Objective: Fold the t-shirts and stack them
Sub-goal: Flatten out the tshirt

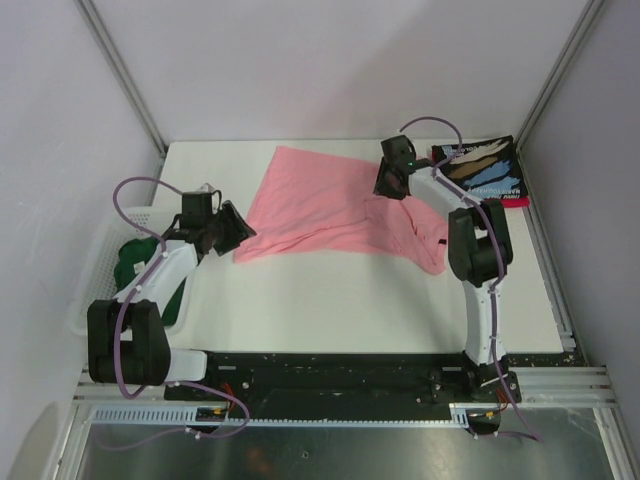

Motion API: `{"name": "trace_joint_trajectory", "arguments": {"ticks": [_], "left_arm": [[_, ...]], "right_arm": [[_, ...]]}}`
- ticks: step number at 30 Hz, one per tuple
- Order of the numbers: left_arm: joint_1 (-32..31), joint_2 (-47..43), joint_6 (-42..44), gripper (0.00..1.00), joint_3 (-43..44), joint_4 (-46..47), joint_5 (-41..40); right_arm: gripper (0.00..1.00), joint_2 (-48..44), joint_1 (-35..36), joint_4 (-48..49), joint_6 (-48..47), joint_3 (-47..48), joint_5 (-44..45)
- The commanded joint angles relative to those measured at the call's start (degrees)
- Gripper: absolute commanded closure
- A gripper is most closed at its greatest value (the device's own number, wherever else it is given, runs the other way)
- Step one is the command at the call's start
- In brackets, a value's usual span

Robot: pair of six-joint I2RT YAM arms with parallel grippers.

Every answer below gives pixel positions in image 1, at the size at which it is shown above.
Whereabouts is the pink t shirt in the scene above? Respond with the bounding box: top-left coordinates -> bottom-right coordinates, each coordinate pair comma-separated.
234,146 -> 447,275

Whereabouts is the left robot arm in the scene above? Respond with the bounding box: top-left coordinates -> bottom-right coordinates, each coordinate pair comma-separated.
87,200 -> 256,400

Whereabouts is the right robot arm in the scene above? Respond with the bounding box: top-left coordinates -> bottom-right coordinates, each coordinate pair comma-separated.
374,158 -> 518,403

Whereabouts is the green t shirt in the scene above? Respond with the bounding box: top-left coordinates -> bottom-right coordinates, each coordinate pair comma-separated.
113,237 -> 186,327

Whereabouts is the white perforated plastic basket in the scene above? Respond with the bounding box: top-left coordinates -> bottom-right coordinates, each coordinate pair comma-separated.
69,207 -> 197,337

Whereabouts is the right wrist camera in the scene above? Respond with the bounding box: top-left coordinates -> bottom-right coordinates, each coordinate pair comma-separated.
381,134 -> 417,168

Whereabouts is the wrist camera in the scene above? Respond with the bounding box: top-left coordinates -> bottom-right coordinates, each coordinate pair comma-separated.
179,189 -> 222,228
381,134 -> 417,168

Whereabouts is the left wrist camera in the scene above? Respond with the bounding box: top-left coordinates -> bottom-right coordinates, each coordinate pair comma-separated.
179,189 -> 222,228

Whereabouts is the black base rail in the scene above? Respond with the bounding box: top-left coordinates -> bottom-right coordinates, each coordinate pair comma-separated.
164,352 -> 522,416

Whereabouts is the left aluminium frame post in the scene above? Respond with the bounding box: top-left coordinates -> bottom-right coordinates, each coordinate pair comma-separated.
73,0 -> 168,157

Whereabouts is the aluminium frame post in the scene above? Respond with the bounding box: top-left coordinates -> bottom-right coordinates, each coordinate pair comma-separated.
514,0 -> 607,150
73,0 -> 168,157

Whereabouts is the white cable duct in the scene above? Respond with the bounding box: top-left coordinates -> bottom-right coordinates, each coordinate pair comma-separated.
91,404 -> 502,428

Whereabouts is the right aluminium frame post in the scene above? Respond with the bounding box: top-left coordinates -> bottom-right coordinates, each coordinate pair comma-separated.
514,0 -> 607,150

